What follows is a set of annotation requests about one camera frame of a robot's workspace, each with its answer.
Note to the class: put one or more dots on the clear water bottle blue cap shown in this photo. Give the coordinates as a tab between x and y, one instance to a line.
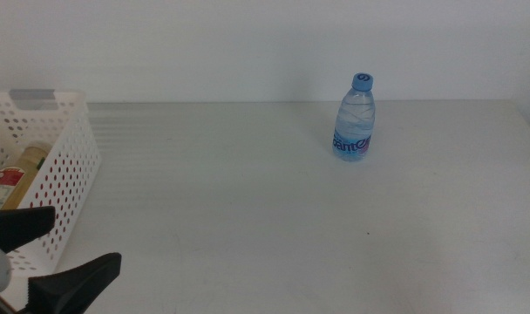
354	126

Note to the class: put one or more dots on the yellow juice bottle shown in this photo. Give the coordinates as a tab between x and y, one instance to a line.
25	170

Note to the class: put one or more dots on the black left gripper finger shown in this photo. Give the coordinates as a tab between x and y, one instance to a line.
73	283
16	227

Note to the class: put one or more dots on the white perforated plastic basket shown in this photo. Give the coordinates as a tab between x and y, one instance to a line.
71	97

